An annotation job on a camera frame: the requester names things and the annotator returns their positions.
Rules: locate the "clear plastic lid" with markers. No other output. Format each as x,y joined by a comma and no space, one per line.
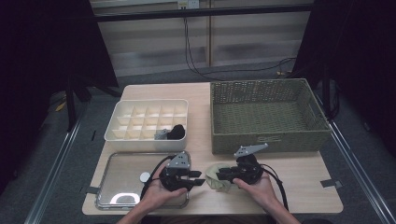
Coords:
124,171

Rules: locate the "person's right hand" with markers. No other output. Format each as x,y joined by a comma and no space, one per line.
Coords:
260,191

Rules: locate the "grey sock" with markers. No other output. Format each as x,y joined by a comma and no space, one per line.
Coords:
162,134

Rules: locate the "grey tape piece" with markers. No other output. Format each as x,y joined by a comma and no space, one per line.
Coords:
91,189
330,183

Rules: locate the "white wall socket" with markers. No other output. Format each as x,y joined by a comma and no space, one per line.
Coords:
193,3

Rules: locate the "person's left hand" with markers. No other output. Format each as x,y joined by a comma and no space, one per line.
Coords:
158,194

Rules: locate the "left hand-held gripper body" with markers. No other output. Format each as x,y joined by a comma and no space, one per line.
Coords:
174,179

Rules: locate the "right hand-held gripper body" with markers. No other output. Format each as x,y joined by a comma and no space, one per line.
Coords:
249,169

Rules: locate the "beige sock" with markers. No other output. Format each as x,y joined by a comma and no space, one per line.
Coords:
213,172
222,186

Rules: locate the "black tape strip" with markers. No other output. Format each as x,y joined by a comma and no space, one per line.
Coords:
93,135

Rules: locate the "black sock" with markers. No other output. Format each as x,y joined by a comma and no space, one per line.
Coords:
176,132

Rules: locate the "white divided storage box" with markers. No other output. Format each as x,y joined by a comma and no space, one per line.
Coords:
146,119

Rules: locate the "black metal stand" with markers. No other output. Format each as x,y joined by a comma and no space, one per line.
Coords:
71,109
326,93

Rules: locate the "black curtain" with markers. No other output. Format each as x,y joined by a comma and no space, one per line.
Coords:
358,46
46,46

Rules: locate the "black horizontal bar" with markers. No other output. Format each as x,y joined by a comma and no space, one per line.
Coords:
202,12

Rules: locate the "green woven basket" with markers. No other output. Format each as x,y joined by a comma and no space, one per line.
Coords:
295,93

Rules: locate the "metal floor rail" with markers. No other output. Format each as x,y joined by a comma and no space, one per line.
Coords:
53,177
358,174

